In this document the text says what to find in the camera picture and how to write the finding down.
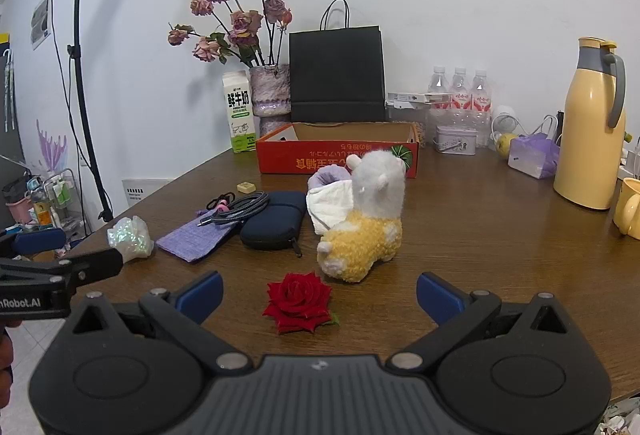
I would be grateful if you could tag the purple flower wall decal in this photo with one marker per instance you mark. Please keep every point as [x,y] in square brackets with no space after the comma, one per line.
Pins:
[50,147]

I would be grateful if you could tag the yellow green apple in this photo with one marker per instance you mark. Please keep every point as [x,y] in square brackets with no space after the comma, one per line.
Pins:
[506,145]

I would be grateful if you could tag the iridescent crinkled wrap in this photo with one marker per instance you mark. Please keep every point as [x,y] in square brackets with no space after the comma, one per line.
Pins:
[130,240]

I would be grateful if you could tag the red cardboard box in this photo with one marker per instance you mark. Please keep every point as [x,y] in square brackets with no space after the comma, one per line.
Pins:
[330,160]

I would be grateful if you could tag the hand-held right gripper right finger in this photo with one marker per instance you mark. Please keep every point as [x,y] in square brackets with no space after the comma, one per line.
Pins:
[435,297]

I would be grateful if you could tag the small white fan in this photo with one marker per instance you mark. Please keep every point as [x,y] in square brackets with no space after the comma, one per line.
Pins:
[504,117]

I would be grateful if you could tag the yellow thermos jug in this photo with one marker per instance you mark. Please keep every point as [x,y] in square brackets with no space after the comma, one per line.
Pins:
[587,130]

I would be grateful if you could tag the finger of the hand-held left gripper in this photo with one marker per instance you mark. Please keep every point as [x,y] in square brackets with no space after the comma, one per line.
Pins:
[95,262]
[40,241]

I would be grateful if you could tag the dried rose bouquet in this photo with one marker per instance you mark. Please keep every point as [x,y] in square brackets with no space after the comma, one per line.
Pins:
[240,25]

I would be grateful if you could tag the navy zipper case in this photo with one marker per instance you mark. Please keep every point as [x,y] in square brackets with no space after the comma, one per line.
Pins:
[272,222]

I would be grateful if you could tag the yellow mug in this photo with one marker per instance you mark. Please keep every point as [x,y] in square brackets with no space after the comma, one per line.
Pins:
[631,210]

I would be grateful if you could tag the flat white box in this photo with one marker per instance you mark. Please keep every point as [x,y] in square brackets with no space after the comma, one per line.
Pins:
[415,98]

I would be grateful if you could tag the black paper bag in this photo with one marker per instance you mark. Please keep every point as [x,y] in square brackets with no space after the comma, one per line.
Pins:
[337,70]

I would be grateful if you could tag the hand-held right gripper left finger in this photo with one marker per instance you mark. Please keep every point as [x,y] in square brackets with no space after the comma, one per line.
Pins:
[205,295]

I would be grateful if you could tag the wall poster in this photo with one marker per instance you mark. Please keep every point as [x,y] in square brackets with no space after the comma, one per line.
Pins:
[41,22]

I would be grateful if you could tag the black light stand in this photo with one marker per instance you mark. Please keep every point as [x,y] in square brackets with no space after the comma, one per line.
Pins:
[80,45]

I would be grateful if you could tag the metal storage rack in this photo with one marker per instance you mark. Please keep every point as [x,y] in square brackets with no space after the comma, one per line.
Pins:
[55,200]

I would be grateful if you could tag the white and yellow alpaca plush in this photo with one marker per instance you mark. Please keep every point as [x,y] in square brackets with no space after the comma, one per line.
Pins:
[365,225]

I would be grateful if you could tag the purple fabric pouch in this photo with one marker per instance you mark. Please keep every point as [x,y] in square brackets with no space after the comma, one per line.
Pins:
[192,242]

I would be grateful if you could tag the milk carton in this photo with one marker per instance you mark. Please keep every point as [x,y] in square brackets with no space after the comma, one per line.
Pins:
[240,115]

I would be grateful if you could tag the purple fluffy band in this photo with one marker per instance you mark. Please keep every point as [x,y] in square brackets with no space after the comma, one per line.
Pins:
[325,175]

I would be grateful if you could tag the red rose flower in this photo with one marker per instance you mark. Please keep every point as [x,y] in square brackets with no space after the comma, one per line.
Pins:
[297,302]

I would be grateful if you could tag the beige eraser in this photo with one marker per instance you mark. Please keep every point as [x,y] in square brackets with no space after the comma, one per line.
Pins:
[246,187]

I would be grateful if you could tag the grey tin box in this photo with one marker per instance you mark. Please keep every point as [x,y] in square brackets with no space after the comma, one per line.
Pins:
[455,140]

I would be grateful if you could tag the white cloth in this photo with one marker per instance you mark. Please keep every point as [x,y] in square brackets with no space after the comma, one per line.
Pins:
[327,207]

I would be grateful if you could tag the purple tissue pack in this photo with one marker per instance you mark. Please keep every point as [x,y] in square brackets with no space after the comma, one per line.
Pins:
[535,157]

